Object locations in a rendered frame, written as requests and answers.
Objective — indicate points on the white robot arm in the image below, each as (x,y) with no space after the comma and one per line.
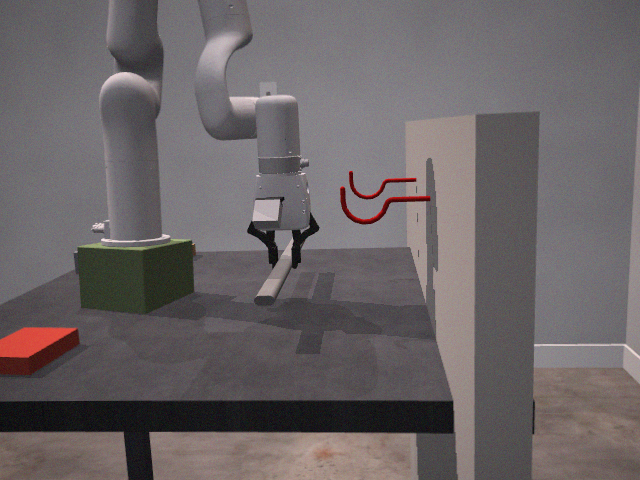
(129,104)

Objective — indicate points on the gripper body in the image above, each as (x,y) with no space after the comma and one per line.
(296,205)

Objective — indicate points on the grey long rod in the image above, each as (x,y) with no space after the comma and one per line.
(273,284)

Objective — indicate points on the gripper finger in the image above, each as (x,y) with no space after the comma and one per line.
(299,238)
(268,239)

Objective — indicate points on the grey wall panel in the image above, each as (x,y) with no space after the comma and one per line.
(474,249)

